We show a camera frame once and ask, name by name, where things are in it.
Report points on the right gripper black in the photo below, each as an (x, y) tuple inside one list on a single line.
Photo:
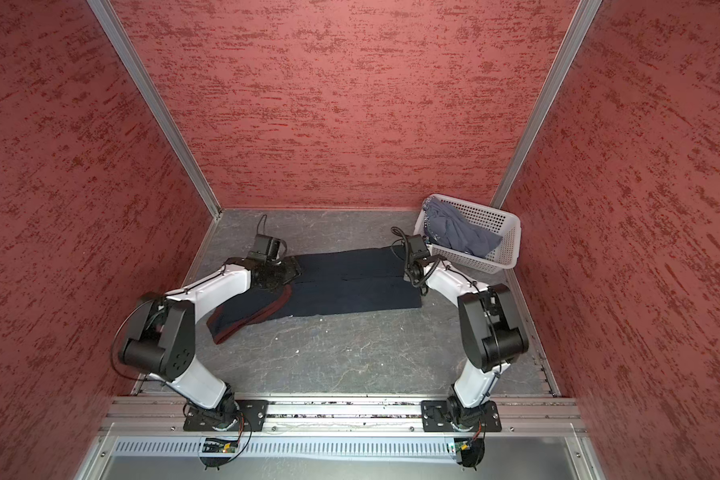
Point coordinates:
[(410, 274)]

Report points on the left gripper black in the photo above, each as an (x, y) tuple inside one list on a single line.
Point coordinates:
[(293, 272)]

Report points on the navy tank top red trim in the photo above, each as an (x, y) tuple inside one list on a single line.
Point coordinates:
[(354, 281)]

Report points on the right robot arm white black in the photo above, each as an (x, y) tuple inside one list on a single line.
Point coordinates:
[(491, 332)]

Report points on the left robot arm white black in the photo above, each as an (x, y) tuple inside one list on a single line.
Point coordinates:
[(159, 337)]

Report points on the grey blue tank top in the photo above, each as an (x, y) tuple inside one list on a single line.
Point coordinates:
[(446, 226)]

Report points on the white plastic laundry basket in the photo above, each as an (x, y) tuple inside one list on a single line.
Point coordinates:
[(503, 223)]

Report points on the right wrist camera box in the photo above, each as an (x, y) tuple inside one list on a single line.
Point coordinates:
[(415, 248)]

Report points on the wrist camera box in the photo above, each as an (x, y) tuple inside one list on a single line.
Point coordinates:
[(415, 248), (267, 249)]

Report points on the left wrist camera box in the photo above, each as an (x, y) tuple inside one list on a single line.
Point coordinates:
[(267, 249)]

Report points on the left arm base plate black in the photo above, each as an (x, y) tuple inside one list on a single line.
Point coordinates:
[(248, 415)]

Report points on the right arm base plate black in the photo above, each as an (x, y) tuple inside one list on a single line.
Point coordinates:
[(435, 415)]

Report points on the left controller board with wires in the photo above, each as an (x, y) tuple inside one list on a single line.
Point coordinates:
[(217, 452)]

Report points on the controller board with wires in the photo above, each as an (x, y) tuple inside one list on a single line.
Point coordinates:
[(469, 453), (217, 452)]

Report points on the right controller board with wires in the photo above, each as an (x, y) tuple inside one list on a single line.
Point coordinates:
[(469, 453)]

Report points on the white slotted cable duct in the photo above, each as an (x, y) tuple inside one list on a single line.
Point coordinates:
[(438, 450)]

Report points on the aluminium mounting rail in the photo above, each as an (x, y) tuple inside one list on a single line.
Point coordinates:
[(354, 415)]

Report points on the right aluminium corner post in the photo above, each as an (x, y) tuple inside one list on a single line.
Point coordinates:
[(581, 22)]

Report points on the aluminium corner post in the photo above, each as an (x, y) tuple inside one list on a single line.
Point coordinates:
[(581, 22), (114, 30)]

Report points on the left aluminium corner post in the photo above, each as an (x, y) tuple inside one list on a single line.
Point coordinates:
[(114, 30)]

